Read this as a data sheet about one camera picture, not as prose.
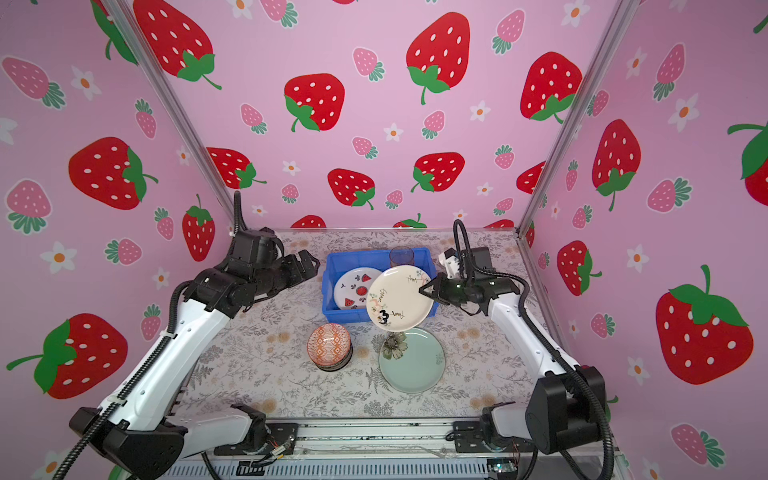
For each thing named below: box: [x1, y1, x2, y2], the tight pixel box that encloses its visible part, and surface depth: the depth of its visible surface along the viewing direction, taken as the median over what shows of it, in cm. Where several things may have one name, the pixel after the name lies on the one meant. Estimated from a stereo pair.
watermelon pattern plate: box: [334, 267, 382, 310], surface depth 104 cm
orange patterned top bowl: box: [307, 323, 351, 365], surface depth 83 cm
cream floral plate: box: [366, 265, 434, 333], surface depth 83 cm
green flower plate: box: [378, 327, 446, 394], surface depth 89 cm
